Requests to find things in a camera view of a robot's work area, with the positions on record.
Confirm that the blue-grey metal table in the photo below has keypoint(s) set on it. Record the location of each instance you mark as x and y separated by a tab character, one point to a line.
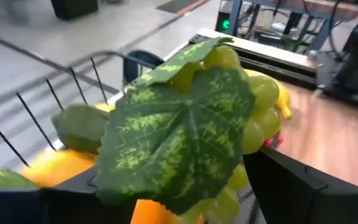
235	15

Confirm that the bright red chili pepper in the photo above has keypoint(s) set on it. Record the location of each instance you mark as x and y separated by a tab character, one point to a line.
273	141

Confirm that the small yellow banana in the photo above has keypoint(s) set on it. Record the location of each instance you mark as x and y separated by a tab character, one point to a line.
284	99

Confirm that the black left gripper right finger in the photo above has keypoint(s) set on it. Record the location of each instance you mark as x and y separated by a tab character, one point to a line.
284	193

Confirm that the green grape bunch with leaf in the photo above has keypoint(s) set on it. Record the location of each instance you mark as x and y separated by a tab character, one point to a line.
179	137

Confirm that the black box with green lights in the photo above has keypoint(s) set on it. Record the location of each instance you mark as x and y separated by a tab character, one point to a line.
221	20

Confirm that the orange mango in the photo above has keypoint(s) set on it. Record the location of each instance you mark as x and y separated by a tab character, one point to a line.
57	166
154	214

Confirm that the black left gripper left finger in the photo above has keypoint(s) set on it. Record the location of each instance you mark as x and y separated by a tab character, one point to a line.
70	202

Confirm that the black cabinet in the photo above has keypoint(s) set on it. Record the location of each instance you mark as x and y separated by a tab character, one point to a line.
73	8

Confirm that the green avocado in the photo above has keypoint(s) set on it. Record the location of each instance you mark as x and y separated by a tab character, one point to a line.
79	127

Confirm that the black clamp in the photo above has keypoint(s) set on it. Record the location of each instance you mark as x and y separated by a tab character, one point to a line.
138	67

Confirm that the dark floor mat striped edge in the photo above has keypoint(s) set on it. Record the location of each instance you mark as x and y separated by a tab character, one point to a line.
179	5

